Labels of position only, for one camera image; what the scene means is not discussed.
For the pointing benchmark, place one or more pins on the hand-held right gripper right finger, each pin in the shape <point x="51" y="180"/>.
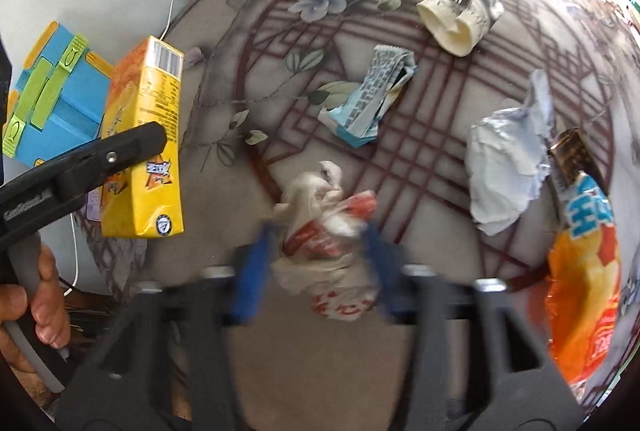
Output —
<point x="382" y="266"/>

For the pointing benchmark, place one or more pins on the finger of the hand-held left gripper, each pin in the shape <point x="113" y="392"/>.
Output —
<point x="115" y="156"/>

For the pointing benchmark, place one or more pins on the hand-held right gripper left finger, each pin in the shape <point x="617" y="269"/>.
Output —
<point x="250" y="276"/>

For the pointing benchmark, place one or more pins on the yellow drink carton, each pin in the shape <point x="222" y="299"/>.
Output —
<point x="150" y="191"/>

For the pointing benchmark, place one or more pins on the white red plastic bag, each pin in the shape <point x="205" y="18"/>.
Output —
<point x="320" y="236"/>

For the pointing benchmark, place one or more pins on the flower print paper cup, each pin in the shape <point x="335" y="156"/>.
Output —
<point x="450" y="26"/>

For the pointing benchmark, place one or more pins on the person's left hand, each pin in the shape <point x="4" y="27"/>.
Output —
<point x="50" y="301"/>

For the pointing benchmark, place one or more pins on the blue box with green tabs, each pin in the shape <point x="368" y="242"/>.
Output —
<point x="75" y="111"/>

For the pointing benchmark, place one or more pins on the floral printed tablecloth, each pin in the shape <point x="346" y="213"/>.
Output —
<point x="400" y="191"/>

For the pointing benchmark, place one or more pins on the crumpled white paper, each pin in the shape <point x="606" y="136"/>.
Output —
<point x="505" y="171"/>

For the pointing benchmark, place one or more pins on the blue white crumpled carton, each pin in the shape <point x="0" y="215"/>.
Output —
<point x="365" y="111"/>

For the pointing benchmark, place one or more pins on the orange chip bag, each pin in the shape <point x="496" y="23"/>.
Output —
<point x="580" y="286"/>

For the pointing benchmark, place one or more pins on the dark brown snack wrapper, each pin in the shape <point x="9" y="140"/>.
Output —
<point x="570" y="151"/>

